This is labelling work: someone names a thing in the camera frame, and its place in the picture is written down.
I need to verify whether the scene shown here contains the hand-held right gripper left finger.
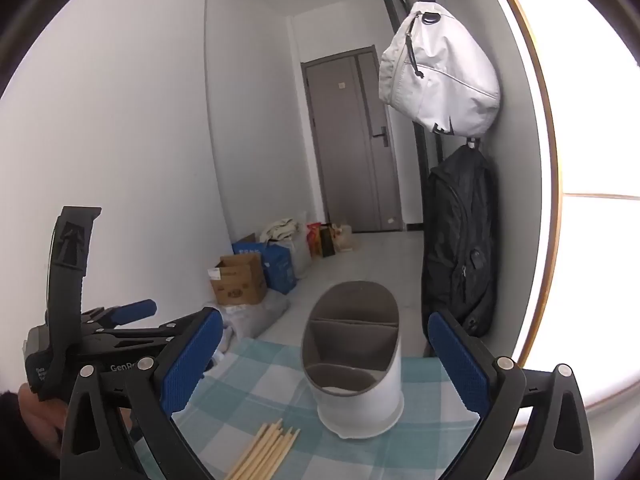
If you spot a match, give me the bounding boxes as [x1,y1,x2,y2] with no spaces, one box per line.
[60,306,224,480]

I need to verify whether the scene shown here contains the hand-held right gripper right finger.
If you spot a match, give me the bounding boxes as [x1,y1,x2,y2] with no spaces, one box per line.
[427,310,596,480]

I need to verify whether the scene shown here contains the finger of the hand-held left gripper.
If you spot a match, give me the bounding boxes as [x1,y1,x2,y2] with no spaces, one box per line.
[95,310,206,348]
[80,299,158,328]

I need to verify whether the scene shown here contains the white grey utensil holder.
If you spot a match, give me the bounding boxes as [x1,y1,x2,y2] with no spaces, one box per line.
[300,281,405,441]

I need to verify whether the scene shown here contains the bundle of wooden chopsticks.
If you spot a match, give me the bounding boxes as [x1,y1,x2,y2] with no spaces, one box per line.
[225,417,301,480]

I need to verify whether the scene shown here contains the person's left hand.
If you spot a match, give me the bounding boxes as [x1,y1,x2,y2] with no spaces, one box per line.
[17,382,71,448]

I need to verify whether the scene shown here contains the grey plastic sack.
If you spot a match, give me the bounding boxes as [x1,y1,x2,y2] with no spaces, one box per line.
[207,292,291,356]

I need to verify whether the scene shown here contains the brown cardboard box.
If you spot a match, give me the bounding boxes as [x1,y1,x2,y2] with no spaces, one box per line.
[209,253,267,307]

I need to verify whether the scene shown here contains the teal checked tablecloth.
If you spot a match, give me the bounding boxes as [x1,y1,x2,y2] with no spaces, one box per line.
[170,337,481,480]

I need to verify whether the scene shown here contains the black backpack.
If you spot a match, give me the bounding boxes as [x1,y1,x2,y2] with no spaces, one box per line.
[421,147,498,338]

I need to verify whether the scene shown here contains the blue cardboard box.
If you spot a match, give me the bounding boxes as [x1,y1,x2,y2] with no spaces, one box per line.
[231,241,297,295]

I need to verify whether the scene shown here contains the tall white sack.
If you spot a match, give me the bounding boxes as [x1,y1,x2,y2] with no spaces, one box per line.
[280,212,313,276]

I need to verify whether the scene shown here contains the beige folded cloth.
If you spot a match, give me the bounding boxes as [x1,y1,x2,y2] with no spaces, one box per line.
[260,218,298,242]

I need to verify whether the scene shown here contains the clear plastic container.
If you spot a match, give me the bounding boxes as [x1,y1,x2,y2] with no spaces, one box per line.
[332,218,358,253]

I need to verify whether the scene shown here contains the grey door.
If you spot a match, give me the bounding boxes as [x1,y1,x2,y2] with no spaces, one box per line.
[301,46,403,233]

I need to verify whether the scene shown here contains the white sling bag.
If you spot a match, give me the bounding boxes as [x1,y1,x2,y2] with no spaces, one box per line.
[378,1,501,137]

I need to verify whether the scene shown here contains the black sliding door frame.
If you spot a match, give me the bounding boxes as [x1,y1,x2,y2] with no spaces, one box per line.
[369,0,446,233]

